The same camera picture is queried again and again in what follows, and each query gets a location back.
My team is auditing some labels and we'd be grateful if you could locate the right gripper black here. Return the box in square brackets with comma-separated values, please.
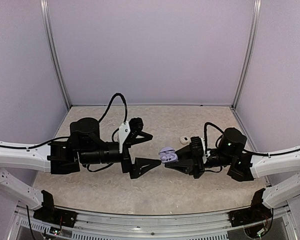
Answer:
[164, 143, 234, 179]

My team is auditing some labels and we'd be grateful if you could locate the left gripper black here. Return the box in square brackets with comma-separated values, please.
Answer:
[80, 141, 162, 179]

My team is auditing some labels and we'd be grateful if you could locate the purple round charging case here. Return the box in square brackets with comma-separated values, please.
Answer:
[158, 146, 178, 164]

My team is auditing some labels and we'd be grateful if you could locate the cream earbud charging case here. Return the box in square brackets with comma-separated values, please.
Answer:
[179, 136, 190, 145]

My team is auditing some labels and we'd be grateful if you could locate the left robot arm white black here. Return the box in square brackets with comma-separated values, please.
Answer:
[0, 117, 161, 223]

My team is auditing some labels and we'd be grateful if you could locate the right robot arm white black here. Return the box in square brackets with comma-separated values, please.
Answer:
[158, 127, 300, 222]

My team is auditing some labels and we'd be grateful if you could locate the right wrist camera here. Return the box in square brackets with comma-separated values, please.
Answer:
[189, 136, 208, 157]

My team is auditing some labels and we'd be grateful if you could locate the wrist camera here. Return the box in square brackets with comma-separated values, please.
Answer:
[189, 136, 208, 157]
[118, 117, 144, 154]

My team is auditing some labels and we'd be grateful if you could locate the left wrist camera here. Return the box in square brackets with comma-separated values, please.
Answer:
[118, 117, 144, 154]

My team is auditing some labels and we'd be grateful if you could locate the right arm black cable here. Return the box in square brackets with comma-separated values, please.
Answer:
[203, 121, 300, 173]

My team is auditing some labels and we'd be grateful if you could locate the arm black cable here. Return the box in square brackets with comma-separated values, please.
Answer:
[203, 121, 300, 173]
[0, 92, 129, 173]

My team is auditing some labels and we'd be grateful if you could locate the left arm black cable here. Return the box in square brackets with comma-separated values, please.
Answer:
[0, 92, 129, 173]

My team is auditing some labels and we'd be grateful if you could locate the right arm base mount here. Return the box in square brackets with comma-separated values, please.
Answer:
[228, 188, 273, 227]

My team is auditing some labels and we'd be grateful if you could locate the front aluminium rail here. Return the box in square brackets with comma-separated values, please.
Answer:
[5, 203, 299, 240]

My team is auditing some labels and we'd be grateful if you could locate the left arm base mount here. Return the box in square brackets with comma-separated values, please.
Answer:
[33, 190, 78, 228]

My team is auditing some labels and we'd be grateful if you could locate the right aluminium frame post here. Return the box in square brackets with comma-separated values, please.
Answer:
[231, 0, 262, 112]

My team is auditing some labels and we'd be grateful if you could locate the aluminium frame post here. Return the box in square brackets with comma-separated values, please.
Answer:
[231, 0, 262, 112]
[40, 0, 72, 111]

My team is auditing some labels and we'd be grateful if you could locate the left aluminium frame post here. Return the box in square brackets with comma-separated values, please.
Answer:
[40, 0, 72, 111]

